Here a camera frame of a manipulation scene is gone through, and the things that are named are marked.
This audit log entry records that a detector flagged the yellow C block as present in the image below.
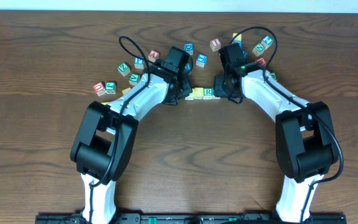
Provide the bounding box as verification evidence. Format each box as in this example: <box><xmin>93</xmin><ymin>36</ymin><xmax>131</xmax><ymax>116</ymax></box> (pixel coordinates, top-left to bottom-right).
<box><xmin>185</xmin><ymin>91</ymin><xmax>195</xmax><ymax>100</ymax></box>

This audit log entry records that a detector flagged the yellow O block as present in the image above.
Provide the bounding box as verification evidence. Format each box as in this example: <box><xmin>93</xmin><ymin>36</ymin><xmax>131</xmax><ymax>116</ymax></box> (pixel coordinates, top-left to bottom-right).
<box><xmin>194</xmin><ymin>87</ymin><xmax>204</xmax><ymax>100</ymax></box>

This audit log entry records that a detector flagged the green R block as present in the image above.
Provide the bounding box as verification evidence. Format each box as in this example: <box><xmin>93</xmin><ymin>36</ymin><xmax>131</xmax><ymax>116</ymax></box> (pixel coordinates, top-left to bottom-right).
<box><xmin>203</xmin><ymin>88</ymin><xmax>214</xmax><ymax>100</ymax></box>

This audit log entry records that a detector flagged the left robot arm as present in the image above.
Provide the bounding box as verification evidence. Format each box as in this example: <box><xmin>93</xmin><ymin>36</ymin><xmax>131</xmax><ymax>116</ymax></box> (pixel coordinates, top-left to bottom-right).
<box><xmin>70</xmin><ymin>47</ymin><xmax>191</xmax><ymax>223</ymax></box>

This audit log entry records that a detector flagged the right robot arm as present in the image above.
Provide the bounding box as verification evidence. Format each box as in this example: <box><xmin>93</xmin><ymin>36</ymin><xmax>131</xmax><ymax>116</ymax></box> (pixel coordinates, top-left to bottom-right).
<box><xmin>214</xmin><ymin>43</ymin><xmax>343</xmax><ymax>223</ymax></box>

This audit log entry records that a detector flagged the blue D block lower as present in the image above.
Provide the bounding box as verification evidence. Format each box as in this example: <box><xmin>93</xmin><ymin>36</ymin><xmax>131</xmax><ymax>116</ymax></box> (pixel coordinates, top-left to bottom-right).
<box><xmin>184</xmin><ymin>62</ymin><xmax>192</xmax><ymax>73</ymax></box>

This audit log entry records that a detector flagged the blue d block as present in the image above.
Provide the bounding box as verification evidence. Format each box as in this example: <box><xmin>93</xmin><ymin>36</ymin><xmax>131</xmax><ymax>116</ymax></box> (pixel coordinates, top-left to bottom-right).
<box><xmin>184</xmin><ymin>62</ymin><xmax>192</xmax><ymax>73</ymax></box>
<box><xmin>183</xmin><ymin>42</ymin><xmax>194</xmax><ymax>55</ymax></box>

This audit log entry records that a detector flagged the blue H block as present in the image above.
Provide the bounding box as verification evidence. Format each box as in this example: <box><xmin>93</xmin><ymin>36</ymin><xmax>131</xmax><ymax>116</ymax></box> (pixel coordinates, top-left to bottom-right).
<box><xmin>242</xmin><ymin>50</ymin><xmax>248</xmax><ymax>59</ymax></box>

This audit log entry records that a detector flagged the blue D block upper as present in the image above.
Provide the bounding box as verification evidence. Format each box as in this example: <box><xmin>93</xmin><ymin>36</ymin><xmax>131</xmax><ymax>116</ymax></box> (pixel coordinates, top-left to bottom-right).
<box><xmin>183</xmin><ymin>42</ymin><xmax>194</xmax><ymax>55</ymax></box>

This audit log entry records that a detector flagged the red W block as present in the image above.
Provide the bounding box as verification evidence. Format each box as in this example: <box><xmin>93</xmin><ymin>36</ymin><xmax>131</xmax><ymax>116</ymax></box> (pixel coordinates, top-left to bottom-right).
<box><xmin>255</xmin><ymin>57</ymin><xmax>267</xmax><ymax>65</ymax></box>

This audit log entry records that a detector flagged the red A block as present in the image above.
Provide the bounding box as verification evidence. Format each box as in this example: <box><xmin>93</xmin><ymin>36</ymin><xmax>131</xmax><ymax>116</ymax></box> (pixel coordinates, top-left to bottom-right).
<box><xmin>148</xmin><ymin>50</ymin><xmax>160</xmax><ymax>62</ymax></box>

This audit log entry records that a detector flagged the blue X block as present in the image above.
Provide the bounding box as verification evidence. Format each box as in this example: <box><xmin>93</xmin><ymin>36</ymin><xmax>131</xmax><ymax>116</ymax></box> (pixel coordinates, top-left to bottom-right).
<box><xmin>232</xmin><ymin>40</ymin><xmax>242</xmax><ymax>48</ymax></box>

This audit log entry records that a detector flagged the red I block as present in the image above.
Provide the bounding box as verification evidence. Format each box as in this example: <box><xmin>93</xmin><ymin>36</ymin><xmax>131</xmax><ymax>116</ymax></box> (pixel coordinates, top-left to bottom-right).
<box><xmin>210</xmin><ymin>39</ymin><xmax>222</xmax><ymax>52</ymax></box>

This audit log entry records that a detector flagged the green V block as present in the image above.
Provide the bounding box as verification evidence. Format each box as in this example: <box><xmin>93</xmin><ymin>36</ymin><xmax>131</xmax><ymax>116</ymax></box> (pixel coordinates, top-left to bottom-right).
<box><xmin>129</xmin><ymin>73</ymin><xmax>141</xmax><ymax>86</ymax></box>

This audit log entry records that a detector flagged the green N block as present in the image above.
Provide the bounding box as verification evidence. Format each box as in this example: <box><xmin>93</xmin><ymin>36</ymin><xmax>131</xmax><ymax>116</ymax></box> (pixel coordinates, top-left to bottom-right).
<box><xmin>252</xmin><ymin>43</ymin><xmax>265</xmax><ymax>57</ymax></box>

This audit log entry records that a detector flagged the blue P block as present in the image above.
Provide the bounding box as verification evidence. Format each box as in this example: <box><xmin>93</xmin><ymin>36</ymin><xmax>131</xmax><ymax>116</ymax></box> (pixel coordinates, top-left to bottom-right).
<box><xmin>134</xmin><ymin>57</ymin><xmax>145</xmax><ymax>69</ymax></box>

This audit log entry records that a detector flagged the yellow block top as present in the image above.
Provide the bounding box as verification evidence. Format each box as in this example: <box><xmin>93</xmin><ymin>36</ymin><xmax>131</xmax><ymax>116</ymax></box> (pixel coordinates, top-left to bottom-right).
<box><xmin>232</xmin><ymin>33</ymin><xmax>242</xmax><ymax>41</ymax></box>

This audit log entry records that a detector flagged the yellow K block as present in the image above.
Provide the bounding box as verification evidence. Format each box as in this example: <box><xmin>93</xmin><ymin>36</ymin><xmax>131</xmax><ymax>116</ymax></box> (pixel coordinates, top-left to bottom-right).
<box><xmin>122</xmin><ymin>88</ymin><xmax>132</xmax><ymax>95</ymax></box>

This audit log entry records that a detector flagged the blue 2 block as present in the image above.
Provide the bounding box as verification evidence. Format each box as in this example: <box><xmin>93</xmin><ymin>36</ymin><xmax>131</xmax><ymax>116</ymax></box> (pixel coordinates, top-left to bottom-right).
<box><xmin>260</xmin><ymin>35</ymin><xmax>274</xmax><ymax>49</ymax></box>

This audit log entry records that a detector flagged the green Z block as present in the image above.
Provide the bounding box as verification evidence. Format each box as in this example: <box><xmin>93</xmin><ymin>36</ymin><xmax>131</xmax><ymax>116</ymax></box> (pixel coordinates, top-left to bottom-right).
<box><xmin>117</xmin><ymin>62</ymin><xmax>131</xmax><ymax>77</ymax></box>

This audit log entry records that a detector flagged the green J block left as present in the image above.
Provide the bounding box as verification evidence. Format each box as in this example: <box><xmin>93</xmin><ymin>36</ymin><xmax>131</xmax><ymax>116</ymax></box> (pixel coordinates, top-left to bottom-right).
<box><xmin>105</xmin><ymin>82</ymin><xmax>117</xmax><ymax>95</ymax></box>

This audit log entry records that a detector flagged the red U block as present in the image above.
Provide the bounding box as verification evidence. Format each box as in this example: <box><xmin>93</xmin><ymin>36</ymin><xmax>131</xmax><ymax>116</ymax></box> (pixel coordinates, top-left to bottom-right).
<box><xmin>93</xmin><ymin>82</ymin><xmax>106</xmax><ymax>96</ymax></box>

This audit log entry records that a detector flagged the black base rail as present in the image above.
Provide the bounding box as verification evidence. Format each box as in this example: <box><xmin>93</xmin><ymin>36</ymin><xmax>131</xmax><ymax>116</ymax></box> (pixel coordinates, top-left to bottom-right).
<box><xmin>35</xmin><ymin>212</ymin><xmax>347</xmax><ymax>224</ymax></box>

